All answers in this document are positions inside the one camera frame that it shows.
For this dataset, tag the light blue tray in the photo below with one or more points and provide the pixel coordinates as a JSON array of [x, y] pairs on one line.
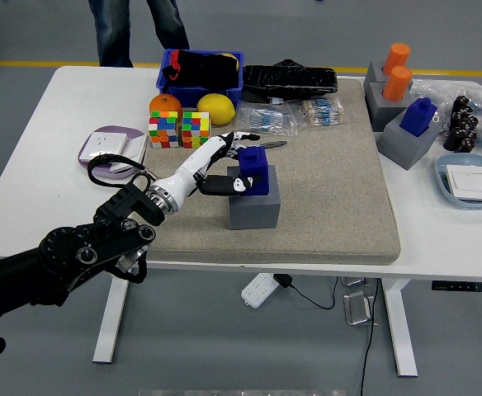
[[472, 158]]

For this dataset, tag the white table leg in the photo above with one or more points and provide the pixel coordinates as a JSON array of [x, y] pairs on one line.
[[402, 338], [111, 330]]

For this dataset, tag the yellow lemon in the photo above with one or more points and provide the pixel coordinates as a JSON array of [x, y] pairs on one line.
[[216, 108]]

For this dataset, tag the blue square seal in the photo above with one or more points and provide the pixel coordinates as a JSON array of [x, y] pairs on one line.
[[416, 117], [257, 165]]

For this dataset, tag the white wall switch panel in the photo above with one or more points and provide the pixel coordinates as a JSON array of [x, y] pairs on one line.
[[135, 150], [470, 181]]

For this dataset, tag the black cloth with red trim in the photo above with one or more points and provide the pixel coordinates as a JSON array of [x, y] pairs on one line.
[[208, 70]]

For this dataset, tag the black pen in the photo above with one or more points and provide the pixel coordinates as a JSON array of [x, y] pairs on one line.
[[274, 144]]

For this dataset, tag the colourful puzzle cube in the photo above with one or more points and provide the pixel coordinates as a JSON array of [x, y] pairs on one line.
[[163, 130], [196, 130]]

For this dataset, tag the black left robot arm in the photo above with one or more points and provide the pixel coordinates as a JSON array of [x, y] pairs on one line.
[[67, 251]]

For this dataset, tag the black plastic wrapped package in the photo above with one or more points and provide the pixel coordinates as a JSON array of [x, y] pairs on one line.
[[290, 80]]

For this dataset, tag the grey-brown mat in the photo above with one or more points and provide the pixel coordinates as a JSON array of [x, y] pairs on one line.
[[327, 198]]

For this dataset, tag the clear bag brown resistors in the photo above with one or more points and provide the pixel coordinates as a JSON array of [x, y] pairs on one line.
[[319, 111]]

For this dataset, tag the clear metal floor bracket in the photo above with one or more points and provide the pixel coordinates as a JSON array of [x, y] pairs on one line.
[[354, 282], [358, 309]]

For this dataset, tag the orange fruit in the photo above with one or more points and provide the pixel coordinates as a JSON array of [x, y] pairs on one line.
[[164, 103]]

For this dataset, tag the black table control panel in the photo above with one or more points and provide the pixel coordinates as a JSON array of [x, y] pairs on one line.
[[464, 286]]

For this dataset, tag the clear bag of metal parts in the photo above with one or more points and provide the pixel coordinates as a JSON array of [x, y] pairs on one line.
[[439, 88]]

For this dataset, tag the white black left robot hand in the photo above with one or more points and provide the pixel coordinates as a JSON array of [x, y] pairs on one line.
[[195, 165]]

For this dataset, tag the grey round seal holder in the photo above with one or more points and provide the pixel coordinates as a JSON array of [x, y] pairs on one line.
[[383, 113], [373, 74]]

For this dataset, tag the yellow item in bin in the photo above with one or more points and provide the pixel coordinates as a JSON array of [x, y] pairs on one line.
[[227, 54]]

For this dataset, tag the small white label tag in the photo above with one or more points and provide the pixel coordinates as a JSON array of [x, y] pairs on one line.
[[275, 101]]

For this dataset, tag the blue plastic bin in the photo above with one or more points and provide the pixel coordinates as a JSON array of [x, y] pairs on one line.
[[191, 95]]

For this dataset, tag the purple tray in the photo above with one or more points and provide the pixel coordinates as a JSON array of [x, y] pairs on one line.
[[131, 131]]

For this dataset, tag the person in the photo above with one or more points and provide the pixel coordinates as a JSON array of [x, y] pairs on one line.
[[113, 33]]

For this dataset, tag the white power strip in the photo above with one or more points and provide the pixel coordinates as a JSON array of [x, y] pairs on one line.
[[257, 290]]

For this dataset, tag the grey square seal holder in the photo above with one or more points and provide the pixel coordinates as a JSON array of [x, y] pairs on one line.
[[253, 212], [402, 148]]

